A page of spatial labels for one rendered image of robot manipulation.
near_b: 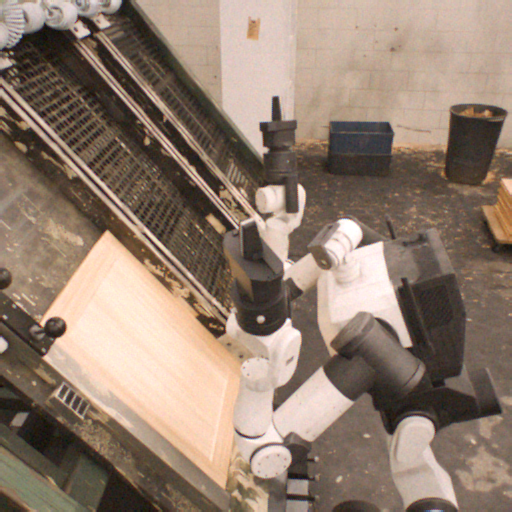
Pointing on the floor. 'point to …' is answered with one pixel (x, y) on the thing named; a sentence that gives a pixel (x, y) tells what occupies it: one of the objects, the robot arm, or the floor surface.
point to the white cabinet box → (257, 62)
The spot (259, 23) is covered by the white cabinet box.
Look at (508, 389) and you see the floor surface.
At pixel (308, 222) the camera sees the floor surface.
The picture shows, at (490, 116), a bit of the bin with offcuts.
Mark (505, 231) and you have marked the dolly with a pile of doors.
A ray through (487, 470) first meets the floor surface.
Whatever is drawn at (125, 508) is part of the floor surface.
